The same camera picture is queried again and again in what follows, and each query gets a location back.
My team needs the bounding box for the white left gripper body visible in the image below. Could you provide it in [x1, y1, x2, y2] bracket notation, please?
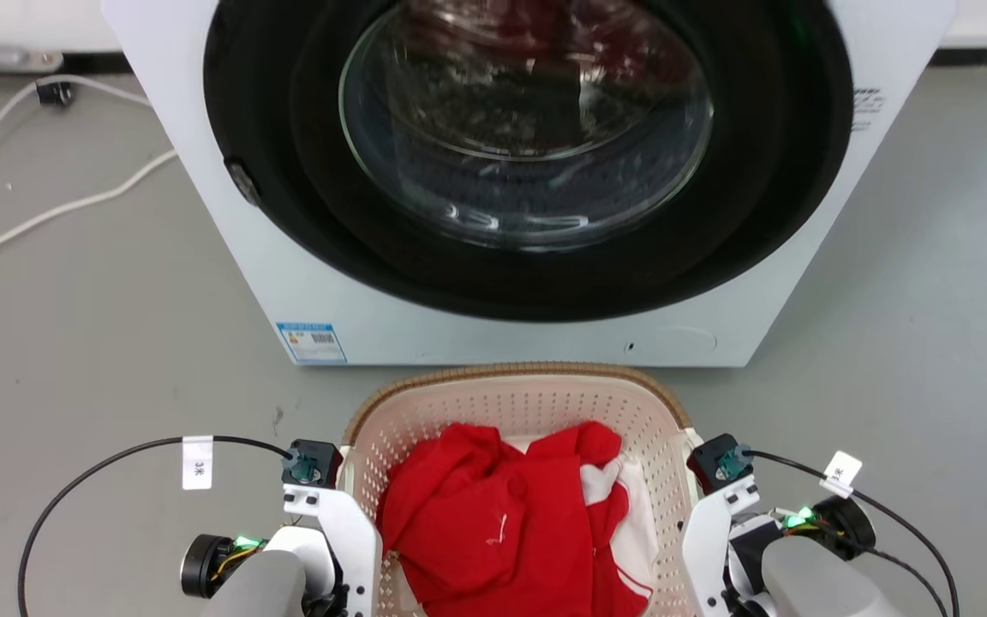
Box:
[281, 483, 384, 617]

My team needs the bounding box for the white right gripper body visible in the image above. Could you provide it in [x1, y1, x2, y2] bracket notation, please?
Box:
[680, 474, 762, 617]

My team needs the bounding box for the beige perforated laundry basket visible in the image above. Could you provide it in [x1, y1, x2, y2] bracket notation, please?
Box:
[338, 361, 705, 617]

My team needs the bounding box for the red laundry inside drum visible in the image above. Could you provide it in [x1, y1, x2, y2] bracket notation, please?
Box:
[412, 0, 691, 95]

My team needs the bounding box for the white and red garment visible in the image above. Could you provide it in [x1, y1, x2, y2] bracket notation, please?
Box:
[502, 434, 661, 602]

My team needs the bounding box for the blue energy label sticker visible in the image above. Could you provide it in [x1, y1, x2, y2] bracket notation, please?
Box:
[276, 321, 348, 365]

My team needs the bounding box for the white front-load washing machine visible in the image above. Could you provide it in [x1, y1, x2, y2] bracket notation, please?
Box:
[101, 0, 959, 368]

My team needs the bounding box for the black round glass washer door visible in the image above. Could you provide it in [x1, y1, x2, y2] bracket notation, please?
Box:
[203, 0, 854, 323]

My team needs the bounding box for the grey washer door latch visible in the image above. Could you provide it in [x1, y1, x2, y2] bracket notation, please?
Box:
[226, 159, 261, 207]

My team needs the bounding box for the white tag on right cable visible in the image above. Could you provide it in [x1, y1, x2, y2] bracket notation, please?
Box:
[819, 451, 864, 500]

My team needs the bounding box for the white tag on cable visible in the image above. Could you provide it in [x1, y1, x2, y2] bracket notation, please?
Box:
[819, 451, 864, 500]
[182, 435, 214, 491]

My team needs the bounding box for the white tag on left cable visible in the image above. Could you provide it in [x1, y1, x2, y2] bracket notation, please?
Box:
[182, 435, 214, 491]

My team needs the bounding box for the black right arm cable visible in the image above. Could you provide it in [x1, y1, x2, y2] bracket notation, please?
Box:
[742, 448, 962, 617]

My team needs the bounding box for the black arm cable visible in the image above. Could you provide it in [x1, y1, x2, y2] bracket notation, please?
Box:
[17, 435, 296, 617]
[742, 448, 962, 617]

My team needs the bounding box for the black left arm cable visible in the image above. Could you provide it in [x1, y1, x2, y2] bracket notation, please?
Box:
[17, 435, 296, 617]

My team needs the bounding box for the thick white floor hose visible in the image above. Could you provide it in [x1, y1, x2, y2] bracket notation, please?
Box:
[0, 149, 179, 265]

